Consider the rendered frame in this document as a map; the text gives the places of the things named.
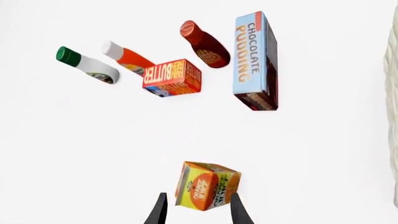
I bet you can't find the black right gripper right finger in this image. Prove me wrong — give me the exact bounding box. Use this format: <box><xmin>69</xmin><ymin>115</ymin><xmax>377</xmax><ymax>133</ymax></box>
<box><xmin>229</xmin><ymin>192</ymin><xmax>255</xmax><ymax>224</ymax></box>

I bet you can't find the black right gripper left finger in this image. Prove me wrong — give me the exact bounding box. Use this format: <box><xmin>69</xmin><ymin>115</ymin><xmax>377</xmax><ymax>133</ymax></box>
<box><xmin>143</xmin><ymin>192</ymin><xmax>169</xmax><ymax>224</ymax></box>

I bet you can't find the orange juice carton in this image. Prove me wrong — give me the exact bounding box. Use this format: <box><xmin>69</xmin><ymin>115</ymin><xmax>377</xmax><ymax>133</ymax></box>
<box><xmin>174</xmin><ymin>161</ymin><xmax>243</xmax><ymax>212</ymax></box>

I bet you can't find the red butter box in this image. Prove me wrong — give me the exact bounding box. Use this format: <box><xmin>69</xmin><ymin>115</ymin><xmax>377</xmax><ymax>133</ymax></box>
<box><xmin>142</xmin><ymin>58</ymin><xmax>203</xmax><ymax>98</ymax></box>

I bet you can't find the chocolate pudding box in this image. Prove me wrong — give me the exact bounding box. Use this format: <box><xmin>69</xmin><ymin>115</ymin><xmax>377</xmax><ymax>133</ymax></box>
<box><xmin>233</xmin><ymin>11</ymin><xmax>279</xmax><ymax>112</ymax></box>

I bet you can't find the orange bottle with white cap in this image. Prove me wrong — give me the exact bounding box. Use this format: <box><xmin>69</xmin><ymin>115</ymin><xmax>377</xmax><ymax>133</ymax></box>
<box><xmin>100</xmin><ymin>40</ymin><xmax>155</xmax><ymax>78</ymax></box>

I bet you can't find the white bottle with green cap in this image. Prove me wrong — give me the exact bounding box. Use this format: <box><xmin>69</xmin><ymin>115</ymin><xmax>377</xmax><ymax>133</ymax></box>
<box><xmin>55</xmin><ymin>45</ymin><xmax>121</xmax><ymax>85</ymax></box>

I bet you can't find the red-brown sauce bottle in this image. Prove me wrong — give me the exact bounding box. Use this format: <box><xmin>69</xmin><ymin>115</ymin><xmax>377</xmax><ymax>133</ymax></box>
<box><xmin>179</xmin><ymin>19</ymin><xmax>231</xmax><ymax>69</ymax></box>

